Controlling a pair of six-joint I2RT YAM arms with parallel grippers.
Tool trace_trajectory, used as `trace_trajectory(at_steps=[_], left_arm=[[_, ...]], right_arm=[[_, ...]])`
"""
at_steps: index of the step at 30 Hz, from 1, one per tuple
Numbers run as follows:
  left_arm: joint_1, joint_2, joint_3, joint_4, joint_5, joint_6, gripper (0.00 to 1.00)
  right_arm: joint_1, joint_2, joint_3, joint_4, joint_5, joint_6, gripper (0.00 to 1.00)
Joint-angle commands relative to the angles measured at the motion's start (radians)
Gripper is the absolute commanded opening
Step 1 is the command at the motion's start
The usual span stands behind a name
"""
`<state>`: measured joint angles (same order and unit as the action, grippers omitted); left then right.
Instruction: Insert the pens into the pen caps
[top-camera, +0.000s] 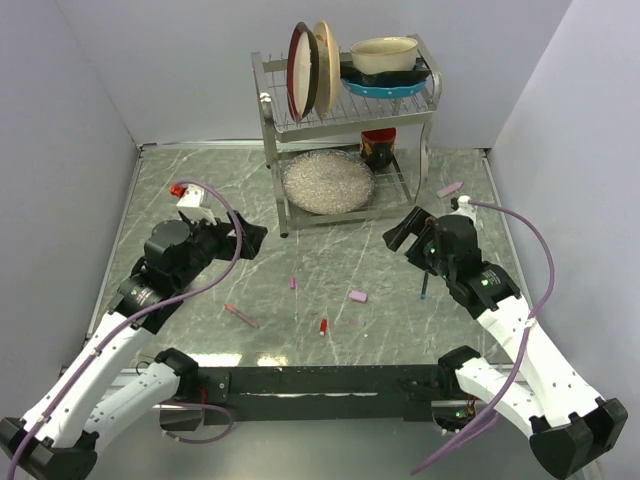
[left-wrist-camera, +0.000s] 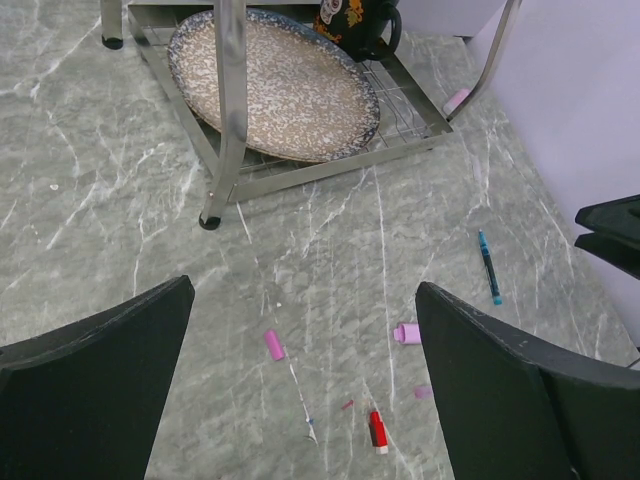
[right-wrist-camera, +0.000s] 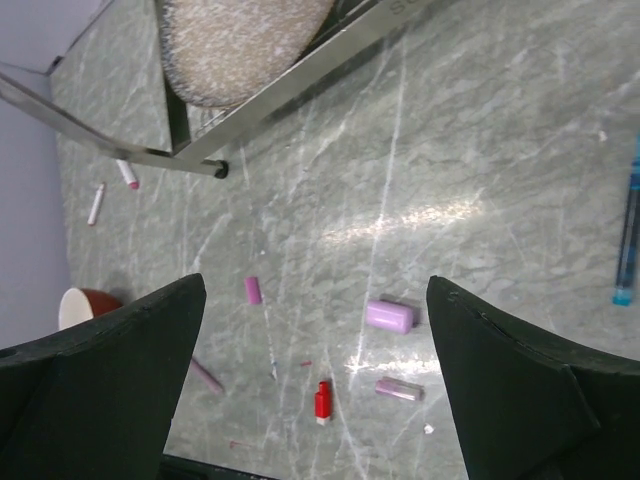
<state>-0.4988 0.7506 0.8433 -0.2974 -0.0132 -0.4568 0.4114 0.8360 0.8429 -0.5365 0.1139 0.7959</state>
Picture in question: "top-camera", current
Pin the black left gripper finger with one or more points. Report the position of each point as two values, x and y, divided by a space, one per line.
249 249
249 231

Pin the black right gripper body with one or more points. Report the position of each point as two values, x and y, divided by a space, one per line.
440 262

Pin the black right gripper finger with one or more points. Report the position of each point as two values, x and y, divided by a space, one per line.
418 254
413 223

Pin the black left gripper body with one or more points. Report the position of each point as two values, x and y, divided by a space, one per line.
209 241

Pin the blue pen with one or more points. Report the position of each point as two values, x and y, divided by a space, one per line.
424 285

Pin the purple highlighter pen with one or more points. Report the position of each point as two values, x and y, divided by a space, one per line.
449 189

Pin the purple highlighter cap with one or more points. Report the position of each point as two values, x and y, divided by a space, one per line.
358 296

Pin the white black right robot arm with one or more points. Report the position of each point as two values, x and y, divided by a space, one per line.
567 422

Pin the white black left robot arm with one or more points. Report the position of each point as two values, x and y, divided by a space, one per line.
63 434

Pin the red purple pen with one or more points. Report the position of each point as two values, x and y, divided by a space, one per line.
242 316

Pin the metal two-tier dish rack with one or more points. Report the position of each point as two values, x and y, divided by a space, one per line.
396 189

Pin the red black cup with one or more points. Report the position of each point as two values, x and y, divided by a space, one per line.
377 148

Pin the speckled glass plate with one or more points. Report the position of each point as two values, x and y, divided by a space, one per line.
327 182

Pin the blue dotted dish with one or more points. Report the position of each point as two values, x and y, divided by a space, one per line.
378 92

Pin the black square dish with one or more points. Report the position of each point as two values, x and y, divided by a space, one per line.
387 79

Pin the black base bar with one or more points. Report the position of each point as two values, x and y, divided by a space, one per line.
299 393

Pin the cream ceramic bowl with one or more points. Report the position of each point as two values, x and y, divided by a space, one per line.
387 54

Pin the red rimmed black plate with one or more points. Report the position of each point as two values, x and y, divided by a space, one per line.
302 73

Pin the beige plate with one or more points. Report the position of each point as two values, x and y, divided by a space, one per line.
329 69

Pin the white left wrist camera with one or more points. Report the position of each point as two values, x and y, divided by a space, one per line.
193 203

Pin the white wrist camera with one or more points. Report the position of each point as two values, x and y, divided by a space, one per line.
462 206
193 203

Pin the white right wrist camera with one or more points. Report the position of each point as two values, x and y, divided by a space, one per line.
462 206

